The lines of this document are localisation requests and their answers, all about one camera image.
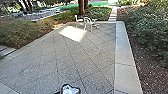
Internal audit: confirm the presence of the grey plastic trash bag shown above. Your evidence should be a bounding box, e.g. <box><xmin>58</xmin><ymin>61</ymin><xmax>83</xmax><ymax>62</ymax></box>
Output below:
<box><xmin>59</xmin><ymin>83</ymin><xmax>82</xmax><ymax>94</ymax></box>

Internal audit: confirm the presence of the pale outdoor bench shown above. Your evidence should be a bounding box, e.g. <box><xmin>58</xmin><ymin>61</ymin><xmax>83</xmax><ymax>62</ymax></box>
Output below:
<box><xmin>73</xmin><ymin>14</ymin><xmax>85</xmax><ymax>30</ymax></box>

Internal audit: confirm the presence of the low green hedge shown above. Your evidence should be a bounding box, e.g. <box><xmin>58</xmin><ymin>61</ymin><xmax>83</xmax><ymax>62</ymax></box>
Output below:
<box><xmin>54</xmin><ymin>5</ymin><xmax>113</xmax><ymax>23</ymax></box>

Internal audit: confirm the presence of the leafy tree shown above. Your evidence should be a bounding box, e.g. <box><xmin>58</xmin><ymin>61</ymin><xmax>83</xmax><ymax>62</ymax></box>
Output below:
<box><xmin>77</xmin><ymin>0</ymin><xmax>90</xmax><ymax>16</ymax></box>

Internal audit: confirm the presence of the reddish low shrub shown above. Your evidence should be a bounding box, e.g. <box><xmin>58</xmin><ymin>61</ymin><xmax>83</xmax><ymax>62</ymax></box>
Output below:
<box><xmin>0</xmin><ymin>17</ymin><xmax>57</xmax><ymax>50</ymax></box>

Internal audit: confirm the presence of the green hedge bush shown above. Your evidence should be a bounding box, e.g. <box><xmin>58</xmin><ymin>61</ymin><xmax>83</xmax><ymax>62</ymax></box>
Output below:
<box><xmin>123</xmin><ymin>0</ymin><xmax>168</xmax><ymax>69</ymax></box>

